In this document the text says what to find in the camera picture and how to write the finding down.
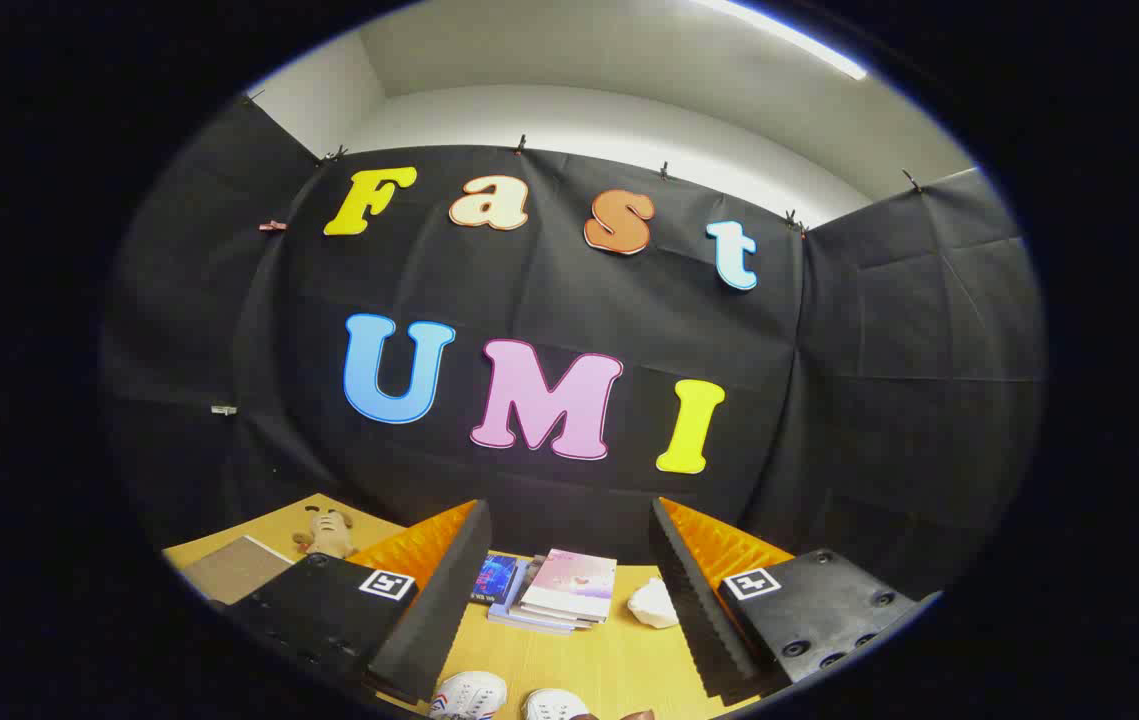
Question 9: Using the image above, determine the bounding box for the pale blue edged book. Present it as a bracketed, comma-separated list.
[486, 558, 578, 637]

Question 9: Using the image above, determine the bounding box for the white paperback book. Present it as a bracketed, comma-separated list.
[504, 555, 598, 631]

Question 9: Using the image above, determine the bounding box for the white canvas shoe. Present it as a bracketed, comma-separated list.
[429, 670, 508, 720]
[521, 688, 592, 720]

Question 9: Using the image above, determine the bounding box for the white plush toy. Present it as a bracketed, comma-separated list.
[626, 577, 680, 630]

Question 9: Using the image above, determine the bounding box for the dark blue book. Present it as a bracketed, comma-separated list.
[469, 552, 522, 606]

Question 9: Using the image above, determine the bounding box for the pink cover book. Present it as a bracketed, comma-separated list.
[519, 548, 618, 623]

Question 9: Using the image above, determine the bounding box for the row of black clips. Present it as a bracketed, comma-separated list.
[241, 90, 925, 239]

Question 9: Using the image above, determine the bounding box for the brown fabric storage box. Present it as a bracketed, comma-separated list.
[179, 535, 295, 606]

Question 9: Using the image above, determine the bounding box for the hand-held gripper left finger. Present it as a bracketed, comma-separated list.
[219, 498, 494, 706]

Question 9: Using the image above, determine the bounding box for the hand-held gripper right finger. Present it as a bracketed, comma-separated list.
[649, 496, 943, 701]

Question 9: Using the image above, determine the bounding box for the tan plush dog toy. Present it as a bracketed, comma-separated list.
[291, 508, 360, 559]

